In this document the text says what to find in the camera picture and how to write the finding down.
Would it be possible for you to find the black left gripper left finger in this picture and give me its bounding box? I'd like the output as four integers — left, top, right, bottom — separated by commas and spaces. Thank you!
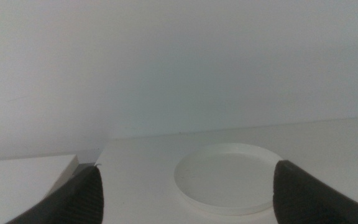
4, 164, 104, 224

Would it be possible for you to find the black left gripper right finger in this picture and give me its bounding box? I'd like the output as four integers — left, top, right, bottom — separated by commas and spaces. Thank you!
272, 159, 358, 224

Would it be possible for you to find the white shallow bowl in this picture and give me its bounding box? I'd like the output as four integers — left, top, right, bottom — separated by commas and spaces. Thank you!
173, 142, 284, 216

